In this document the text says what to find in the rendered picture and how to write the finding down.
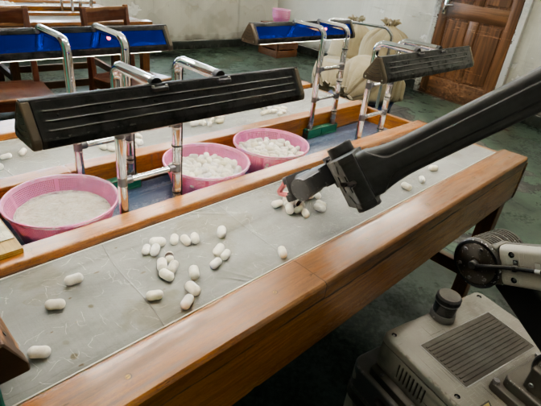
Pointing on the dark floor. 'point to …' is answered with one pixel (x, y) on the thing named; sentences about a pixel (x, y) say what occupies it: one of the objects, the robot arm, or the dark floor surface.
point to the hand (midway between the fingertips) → (279, 192)
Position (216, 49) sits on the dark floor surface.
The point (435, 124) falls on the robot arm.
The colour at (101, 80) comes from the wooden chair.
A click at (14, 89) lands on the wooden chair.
